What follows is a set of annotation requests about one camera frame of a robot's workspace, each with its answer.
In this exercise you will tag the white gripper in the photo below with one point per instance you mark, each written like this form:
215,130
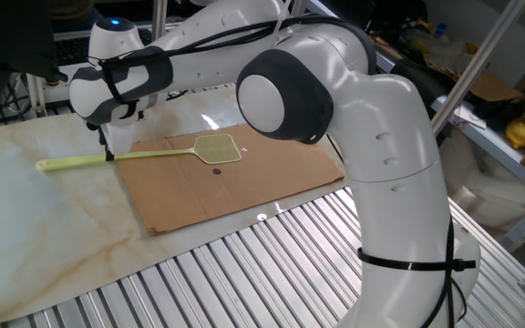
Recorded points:
121,136

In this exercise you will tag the yellow-green plastic flyswatter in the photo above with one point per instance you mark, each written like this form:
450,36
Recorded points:
219,148

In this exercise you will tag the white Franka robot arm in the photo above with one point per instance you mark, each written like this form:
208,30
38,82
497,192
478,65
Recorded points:
381,182

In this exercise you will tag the marble pattern board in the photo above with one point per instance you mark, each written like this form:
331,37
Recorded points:
39,228

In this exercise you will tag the brown cardboard sheet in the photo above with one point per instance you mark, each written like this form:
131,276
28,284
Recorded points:
244,196

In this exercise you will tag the person in dark clothes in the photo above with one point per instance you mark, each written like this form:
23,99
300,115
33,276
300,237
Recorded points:
75,11

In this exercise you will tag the blue bottle cap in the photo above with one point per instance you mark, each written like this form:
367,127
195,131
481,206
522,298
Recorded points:
441,31

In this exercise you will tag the white printed card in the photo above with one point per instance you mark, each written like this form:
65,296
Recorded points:
470,117

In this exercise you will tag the white plastic bag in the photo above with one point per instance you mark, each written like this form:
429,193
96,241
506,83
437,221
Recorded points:
481,191

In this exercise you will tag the brown cardboard piece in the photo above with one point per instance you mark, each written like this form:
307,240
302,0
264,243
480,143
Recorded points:
495,89

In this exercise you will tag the gold figurine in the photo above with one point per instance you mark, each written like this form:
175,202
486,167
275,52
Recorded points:
520,133

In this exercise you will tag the aluminium frame post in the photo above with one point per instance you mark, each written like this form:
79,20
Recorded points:
159,18
37,95
299,7
481,64

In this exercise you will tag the aluminium frame rail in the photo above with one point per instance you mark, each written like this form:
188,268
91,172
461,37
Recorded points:
71,34

